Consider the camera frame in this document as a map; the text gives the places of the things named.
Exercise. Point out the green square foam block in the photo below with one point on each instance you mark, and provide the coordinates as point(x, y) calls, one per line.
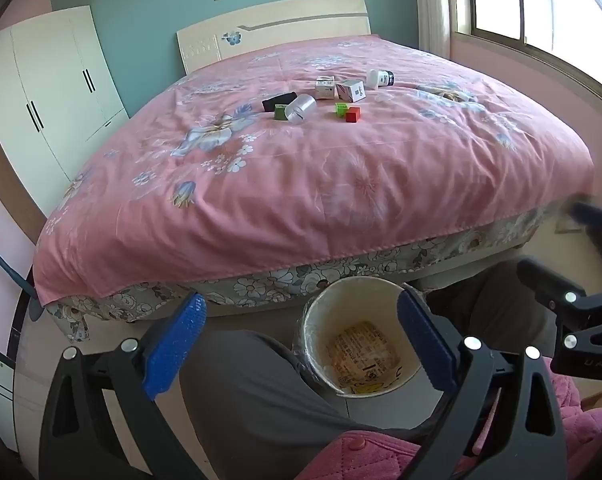
point(280, 112)

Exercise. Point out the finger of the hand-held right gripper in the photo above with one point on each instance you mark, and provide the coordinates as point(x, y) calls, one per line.
point(588, 215)
point(541, 280)

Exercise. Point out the large white carton box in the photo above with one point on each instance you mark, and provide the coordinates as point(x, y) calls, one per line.
point(351, 91)

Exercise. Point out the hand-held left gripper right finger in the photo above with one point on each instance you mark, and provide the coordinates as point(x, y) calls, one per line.
point(426, 345)

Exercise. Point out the white wardrobe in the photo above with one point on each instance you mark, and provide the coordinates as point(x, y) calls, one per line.
point(51, 95)

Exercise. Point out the round paper bucket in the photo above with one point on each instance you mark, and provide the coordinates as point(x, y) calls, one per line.
point(361, 320)

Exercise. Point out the red cube block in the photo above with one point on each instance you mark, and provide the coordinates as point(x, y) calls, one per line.
point(353, 115)

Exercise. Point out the person's left leg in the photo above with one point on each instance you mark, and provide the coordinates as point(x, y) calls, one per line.
point(261, 395)

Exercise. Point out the cream wooden headboard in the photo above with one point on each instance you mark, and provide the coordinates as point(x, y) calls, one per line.
point(281, 25)

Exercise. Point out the grey floral bed sheet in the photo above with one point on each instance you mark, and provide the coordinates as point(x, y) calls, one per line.
point(281, 282)

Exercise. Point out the window with metal frame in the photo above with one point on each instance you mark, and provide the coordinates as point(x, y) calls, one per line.
point(546, 5)

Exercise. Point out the clear plastic cup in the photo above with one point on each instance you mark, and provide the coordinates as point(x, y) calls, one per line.
point(301, 108)

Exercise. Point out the white bottle with dark cap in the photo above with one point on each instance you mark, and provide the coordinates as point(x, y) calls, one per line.
point(378, 79)

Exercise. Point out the white curtain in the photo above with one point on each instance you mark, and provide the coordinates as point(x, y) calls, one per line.
point(431, 5)

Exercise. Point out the small white carton box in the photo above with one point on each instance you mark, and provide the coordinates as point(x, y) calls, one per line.
point(325, 87)

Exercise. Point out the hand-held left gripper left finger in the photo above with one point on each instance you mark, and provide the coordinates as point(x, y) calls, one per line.
point(178, 345)

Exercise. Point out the pink floral blanket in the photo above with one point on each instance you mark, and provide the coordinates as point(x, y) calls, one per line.
point(306, 185)

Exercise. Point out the green plastic building brick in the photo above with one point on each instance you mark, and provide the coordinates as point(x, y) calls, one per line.
point(341, 108)

